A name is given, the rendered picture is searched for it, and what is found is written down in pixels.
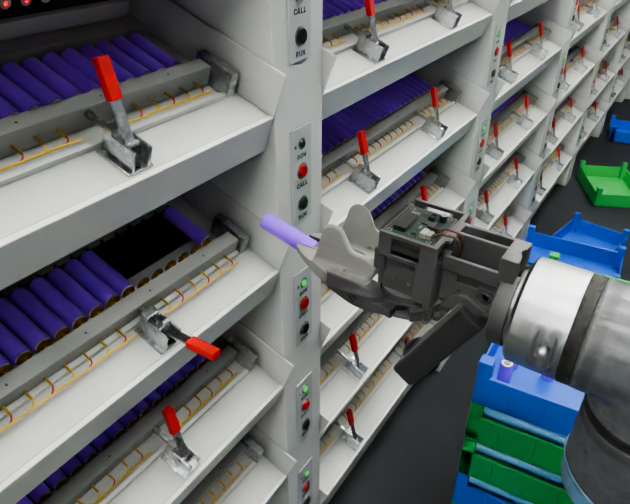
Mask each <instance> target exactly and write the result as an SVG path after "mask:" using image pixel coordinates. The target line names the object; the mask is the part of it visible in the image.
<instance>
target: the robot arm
mask: <svg viewBox="0 0 630 504"><path fill-rule="evenodd" d="M427 207H430V208H433V209H436V210H440V211H443V212H447V213H450V214H453V218H452V217H448V215H447V214H438V213H436V212H432V211H429V210H427ZM469 220H470V214H468V213H465V212H461V211H458V210H455V209H451V208H448V207H444V206H441V205H438V204H434V203H431V202H427V201H424V200H421V199H417V198H416V199H415V204H414V206H412V205H410V206H408V207H407V208H406V209H405V210H404V211H403V212H401V213H400V214H399V215H398V216H397V217H396V218H394V219H393V220H392V221H391V222H390V223H389V224H388V225H386V226H385V227H384V228H383V229H380V230H378V229H377V228H376V227H375V225H374V222H373V219H372V216H371V213H370V211H369V209H368V208H367V207H365V206H363V205H361V204H355V205H353V206H352V207H351V208H350V209H349V212H348V215H347V217H346V220H345V223H344V225H343V228H341V227H339V226H337V225H334V224H328V225H326V226H325V227H324V229H323V232H322V233H319V234H310V235H309V237H311V238H312V239H314V240H316V241H317V242H319V244H318V247H317V249H315V248H312V247H309V246H306V245H303V244H300V243H298V244H297V245H296V249H297V252H298V254H299V255H300V257H301V258H302V259H303V261H304V262H305V263H306V264H307V266H308V267H309V268H310V269H311V270H312V271H313V272H314V273H315V274H316V275H317V276H318V277H319V278H320V279H321V280H322V281H324V282H325V283H326V285H327V287H328V288H330V289H331V290H332V291H333V292H335V293H336V294H337V295H339V296H340V297H341V298H343V299H344V300H345V301H347V302H348V303H350V304H352V305H353V306H356V307H358V308H360V309H363V310H366V311H370V312H374V313H379V314H382V315H384V316H386V317H388V318H392V316H393V317H396V318H400V319H405V320H409V322H418V321H426V322H428V323H429V322H430V321H431V320H432V319H433V320H434V321H439V320H440V321H439V322H438V323H436V324H435V325H434V326H433V327H432V328H431V329H430V330H428V331H427V332H426V333H425V334H424V335H423V336H421V337H416V338H414V339H412V340H410V341H409V342H408V343H407V344H406V345H405V347H404V349H403V353H402V357H401V358H400V360H399V361H398V362H397V363H396V364H395V366H394V371H395V372H396V373H397V374H398V375H399V376H400V377H401V378H402V379H403V380H404V381H405V382H406V383H407V384H409V385H412V384H414V383H415V382H416V381H418V380H419V379H420V378H422V377H423V376H426V375H429V374H432V373H433V372H435V371H436V370H437V368H438V367H439V365H440V363H441V362H442V361H443V360H445V359H446V358H447V357H448V356H450V355H451V354H452V353H454V352H455V351H456V350H457V349H459V348H460V347H461V346H463V345H464V344H465V343H466V342H468V341H469V340H470V339H472V338H473V337H474V336H475V335H477V334H478V333H479V332H481V331H482V330H483V328H484V327H485V325H486V324H487V325H486V331H485V339H486V340H487V341H489V342H492V343H494V344H497V345H500V346H503V348H502V353H503V357H504V359H505V360H507V361H510V362H512V363H515V364H517V365H520V366H522V367H524V368H527V369H529V370H532V371H534V372H537V373H539V374H542V375H544V376H547V377H549V378H552V379H554V380H556V381H557V382H559V383H562V384H564V385H567V386H569V387H572V388H574V389H576V390H579V391H581V392H584V393H585V395H584V398H583V400H582V403H581V406H580V408H579V411H578V414H577V417H576V419H575V422H574V425H573V427H572V430H571V432H570V433H569V435H568V436H567V437H566V439H565V442H564V447H563V458H562V462H561V477H562V481H563V484H564V487H565V489H566V492H567V494H568V495H569V497H570V499H571V500H572V502H573V503H574V504H630V284H628V283H624V282H621V281H618V280H615V279H611V278H607V277H605V276H602V275H598V274H595V272H591V271H588V270H585V269H582V268H578V267H575V266H572V265H569V264H565V263H562V262H559V261H556V260H553V259H549V258H546V257H543V256H542V257H540V258H539V259H537V260H536V261H535V262H534V264H533V265H529V264H528V260H529V256H530V252H531V248H532V244H533V243H530V242H527V241H524V240H520V239H517V238H514V237H510V236H507V235H504V234H500V233H497V232H494V231H491V230H487V229H484V228H481V227H477V226H474V225H471V224H469ZM376 274H378V282H377V281H375V280H373V278H374V277H375V276H376ZM453 308H454V309H453ZM452 309H453V310H452ZM450 310H451V311H450ZM449 311H450V312H449ZM448 312H449V313H448ZM447 313H448V314H447ZM446 314H447V315H446ZM445 315H446V316H445ZM444 316H445V317H444Z"/></svg>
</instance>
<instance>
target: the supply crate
mask: <svg viewBox="0 0 630 504"><path fill-rule="evenodd" d="M502 348H503V346H500V345H497V344H494V343H491V345H490V347H489V349H488V351H487V353H486V355H485V354H483V355H482V357H481V359H480V361H479V365H478V370H477V375H476V380H475V385H474V390H473V395H472V400H471V401H472V402H475V403H478V404H480V405H483V406H486V407H488V408H491V409H494V410H496V411H499V412H502V413H504V414H507V415H510V416H512V417H515V418H518V419H520V420H523V421H526V422H528V423H531V424H534V425H536V426H539V427H542V428H544V429H547V430H550V431H552V432H555V433H558V434H560V435H563V436H566V437H567V436H568V435H569V433H570V432H571V430H572V427H573V425H574V422H575V419H576V417H577V414H578V411H579V408H580V406H581V403H582V400H583V398H584V395H585V393H584V392H581V391H579V390H576V389H574V388H572V387H569V386H567V385H564V384H562V383H559V382H557V381H556V380H553V381H551V382H547V381H545V380H543V379H542V377H541V375H542V374H539V373H537V372H534V371H532V370H529V369H527V368H524V367H522V366H520V365H518V366H517V369H516V370H512V374H511V378H510V383H509V384H508V383H505V382H502V381H500V380H497V376H498V372H499V367H500V363H501V360H503V359H504V357H503V353H502Z"/></svg>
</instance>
